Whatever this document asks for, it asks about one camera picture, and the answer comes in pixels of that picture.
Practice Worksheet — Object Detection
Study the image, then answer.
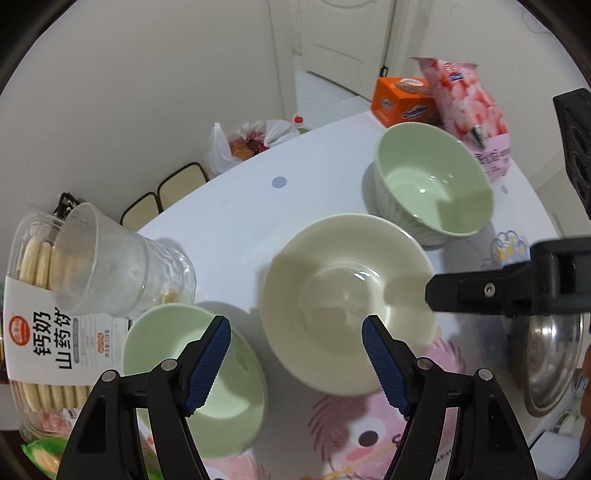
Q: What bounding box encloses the large steel bowl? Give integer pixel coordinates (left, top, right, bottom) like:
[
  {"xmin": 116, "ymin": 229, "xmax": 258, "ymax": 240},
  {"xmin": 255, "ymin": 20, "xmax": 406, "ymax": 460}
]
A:
[{"xmin": 508, "ymin": 314, "xmax": 588, "ymax": 418}]

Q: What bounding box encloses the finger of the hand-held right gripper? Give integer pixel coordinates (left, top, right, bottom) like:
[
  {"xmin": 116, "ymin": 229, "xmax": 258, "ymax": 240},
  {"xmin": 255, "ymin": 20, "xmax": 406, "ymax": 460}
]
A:
[{"xmin": 425, "ymin": 239, "xmax": 591, "ymax": 319}]

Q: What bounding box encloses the small green ceramic bowl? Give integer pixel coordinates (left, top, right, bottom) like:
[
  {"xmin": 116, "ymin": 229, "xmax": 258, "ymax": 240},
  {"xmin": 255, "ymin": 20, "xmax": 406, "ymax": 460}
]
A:
[{"xmin": 373, "ymin": 122, "xmax": 495, "ymax": 247}]

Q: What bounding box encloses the white door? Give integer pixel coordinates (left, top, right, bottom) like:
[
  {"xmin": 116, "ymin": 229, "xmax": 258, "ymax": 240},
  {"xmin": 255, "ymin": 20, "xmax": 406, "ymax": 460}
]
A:
[{"xmin": 291, "ymin": 0, "xmax": 398, "ymax": 130}]

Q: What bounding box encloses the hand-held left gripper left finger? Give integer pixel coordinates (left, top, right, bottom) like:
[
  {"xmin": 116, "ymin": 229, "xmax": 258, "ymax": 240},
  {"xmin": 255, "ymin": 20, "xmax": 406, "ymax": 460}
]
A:
[{"xmin": 55, "ymin": 315, "xmax": 232, "ymax": 480}]

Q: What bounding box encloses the green potato chips bag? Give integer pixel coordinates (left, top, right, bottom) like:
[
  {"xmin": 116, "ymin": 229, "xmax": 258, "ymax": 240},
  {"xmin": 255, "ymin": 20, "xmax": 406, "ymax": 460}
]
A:
[{"xmin": 21, "ymin": 438, "xmax": 65, "ymax": 476}]

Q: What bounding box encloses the large green ceramic bowl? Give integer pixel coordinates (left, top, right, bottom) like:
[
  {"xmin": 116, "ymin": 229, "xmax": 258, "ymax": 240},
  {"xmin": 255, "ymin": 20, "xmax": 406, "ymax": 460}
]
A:
[{"xmin": 122, "ymin": 303, "xmax": 269, "ymax": 460}]

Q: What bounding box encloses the black framed cream stool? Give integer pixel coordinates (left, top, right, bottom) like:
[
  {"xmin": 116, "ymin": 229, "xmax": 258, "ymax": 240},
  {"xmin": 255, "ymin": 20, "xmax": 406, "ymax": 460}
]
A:
[
  {"xmin": 121, "ymin": 191, "xmax": 160, "ymax": 232},
  {"xmin": 157, "ymin": 162, "xmax": 208, "ymax": 213}
]

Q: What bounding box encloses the clear biscuit box white sleeve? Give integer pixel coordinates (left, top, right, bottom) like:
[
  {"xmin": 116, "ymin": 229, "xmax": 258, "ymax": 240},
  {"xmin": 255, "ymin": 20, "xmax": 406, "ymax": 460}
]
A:
[{"xmin": 0, "ymin": 212, "xmax": 134, "ymax": 444}]

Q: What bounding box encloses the pink snack bag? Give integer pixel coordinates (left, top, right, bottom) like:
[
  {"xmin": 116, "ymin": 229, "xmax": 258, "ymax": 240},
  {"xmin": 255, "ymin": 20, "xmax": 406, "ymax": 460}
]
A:
[{"xmin": 411, "ymin": 56, "xmax": 513, "ymax": 184}]

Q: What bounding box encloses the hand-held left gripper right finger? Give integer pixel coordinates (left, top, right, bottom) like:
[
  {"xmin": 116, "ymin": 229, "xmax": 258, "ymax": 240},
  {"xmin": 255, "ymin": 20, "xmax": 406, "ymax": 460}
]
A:
[{"xmin": 361, "ymin": 315, "xmax": 539, "ymax": 480}]

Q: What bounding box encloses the cream ceramic bowl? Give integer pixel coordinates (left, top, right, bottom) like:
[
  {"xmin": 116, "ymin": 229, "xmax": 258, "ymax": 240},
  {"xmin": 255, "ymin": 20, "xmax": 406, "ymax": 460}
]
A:
[{"xmin": 259, "ymin": 213, "xmax": 438, "ymax": 395}]

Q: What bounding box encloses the clear glass cup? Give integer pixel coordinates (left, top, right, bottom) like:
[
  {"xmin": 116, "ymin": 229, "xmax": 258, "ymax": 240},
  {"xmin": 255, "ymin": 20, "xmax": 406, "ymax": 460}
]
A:
[{"xmin": 48, "ymin": 202, "xmax": 197, "ymax": 319}]

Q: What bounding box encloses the orange carton box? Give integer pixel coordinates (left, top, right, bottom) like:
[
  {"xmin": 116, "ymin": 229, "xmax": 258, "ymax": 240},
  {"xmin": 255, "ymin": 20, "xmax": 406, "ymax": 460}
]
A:
[{"xmin": 372, "ymin": 76, "xmax": 441, "ymax": 127}]

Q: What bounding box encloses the white plastic bag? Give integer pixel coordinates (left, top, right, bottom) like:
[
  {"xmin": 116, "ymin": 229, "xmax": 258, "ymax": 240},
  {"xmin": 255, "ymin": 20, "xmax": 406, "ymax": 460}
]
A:
[{"xmin": 205, "ymin": 119, "xmax": 301, "ymax": 176}]

